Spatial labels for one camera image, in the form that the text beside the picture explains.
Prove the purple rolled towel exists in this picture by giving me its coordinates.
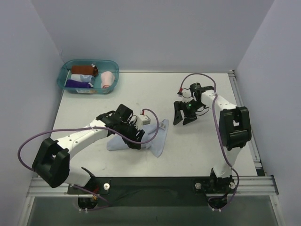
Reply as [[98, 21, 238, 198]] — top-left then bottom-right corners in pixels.
[[65, 80, 94, 89]]

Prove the white blue rolled towel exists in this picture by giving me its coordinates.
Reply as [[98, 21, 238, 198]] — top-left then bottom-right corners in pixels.
[[70, 74, 95, 84]]

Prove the teal plastic bin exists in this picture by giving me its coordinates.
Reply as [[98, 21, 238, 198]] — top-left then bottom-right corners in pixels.
[[57, 59, 119, 94]]

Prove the pink striped towel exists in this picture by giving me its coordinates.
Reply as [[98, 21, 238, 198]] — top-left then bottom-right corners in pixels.
[[101, 71, 115, 89]]

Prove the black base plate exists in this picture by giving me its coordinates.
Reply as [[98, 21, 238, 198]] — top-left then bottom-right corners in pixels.
[[67, 177, 236, 210]]

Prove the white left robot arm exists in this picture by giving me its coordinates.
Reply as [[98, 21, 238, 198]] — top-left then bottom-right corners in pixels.
[[32, 104, 150, 194]]

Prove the brown rolled towel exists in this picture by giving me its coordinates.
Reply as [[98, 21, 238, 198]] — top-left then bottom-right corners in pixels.
[[71, 65, 98, 77]]

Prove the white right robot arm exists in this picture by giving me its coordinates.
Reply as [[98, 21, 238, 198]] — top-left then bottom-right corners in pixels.
[[173, 83, 252, 193]]

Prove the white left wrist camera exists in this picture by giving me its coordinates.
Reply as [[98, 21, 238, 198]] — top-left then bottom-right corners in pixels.
[[135, 114, 151, 129]]

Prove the light blue towel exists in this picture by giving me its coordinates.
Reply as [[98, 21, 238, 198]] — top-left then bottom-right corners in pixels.
[[106, 119, 169, 158]]

